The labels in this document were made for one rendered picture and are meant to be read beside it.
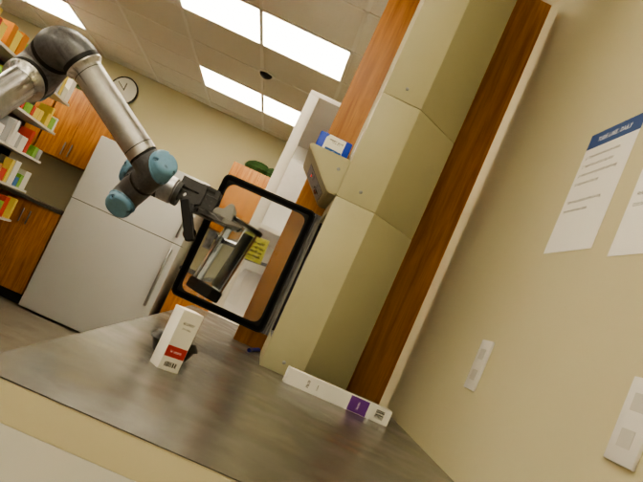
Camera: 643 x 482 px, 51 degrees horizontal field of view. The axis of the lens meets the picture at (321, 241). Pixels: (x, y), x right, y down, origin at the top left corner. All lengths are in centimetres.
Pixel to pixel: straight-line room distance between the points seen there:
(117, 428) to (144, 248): 603
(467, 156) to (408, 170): 44
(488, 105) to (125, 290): 498
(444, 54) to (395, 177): 35
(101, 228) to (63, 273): 55
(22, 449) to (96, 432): 7
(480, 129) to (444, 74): 41
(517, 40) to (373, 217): 89
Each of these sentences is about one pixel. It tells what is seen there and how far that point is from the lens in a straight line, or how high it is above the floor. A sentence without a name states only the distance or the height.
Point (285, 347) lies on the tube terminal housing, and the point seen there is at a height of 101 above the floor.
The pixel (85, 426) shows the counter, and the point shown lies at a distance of 72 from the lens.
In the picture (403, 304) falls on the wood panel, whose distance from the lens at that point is 214.
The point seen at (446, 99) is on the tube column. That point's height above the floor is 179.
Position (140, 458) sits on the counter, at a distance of 72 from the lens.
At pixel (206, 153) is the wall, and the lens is 745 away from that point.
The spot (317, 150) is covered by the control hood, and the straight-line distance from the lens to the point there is 177.
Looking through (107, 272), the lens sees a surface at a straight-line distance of 677.
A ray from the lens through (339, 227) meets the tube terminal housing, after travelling 174.
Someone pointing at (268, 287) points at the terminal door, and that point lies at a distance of 204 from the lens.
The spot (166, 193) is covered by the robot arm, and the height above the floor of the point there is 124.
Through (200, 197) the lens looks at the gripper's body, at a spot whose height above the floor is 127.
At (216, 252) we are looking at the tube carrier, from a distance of 184.
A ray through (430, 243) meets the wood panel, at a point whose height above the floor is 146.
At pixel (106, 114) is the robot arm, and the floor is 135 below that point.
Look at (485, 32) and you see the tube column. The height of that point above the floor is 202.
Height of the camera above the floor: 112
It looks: 5 degrees up
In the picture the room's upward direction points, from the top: 24 degrees clockwise
